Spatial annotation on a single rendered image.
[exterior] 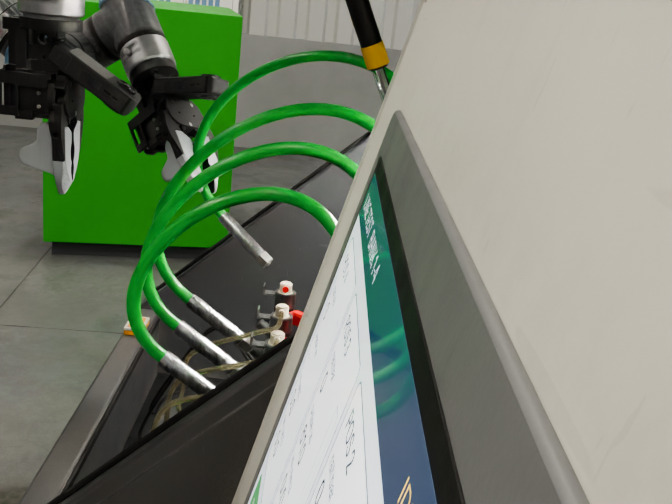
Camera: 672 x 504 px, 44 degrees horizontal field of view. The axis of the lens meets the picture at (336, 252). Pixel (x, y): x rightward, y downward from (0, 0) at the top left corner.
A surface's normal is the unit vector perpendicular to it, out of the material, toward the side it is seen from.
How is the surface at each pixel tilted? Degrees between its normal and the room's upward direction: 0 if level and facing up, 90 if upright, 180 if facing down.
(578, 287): 76
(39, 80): 90
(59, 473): 0
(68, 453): 0
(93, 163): 90
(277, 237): 90
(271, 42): 90
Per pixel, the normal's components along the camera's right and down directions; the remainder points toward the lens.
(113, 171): 0.20, 0.33
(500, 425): -0.94, -0.33
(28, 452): 0.11, -0.94
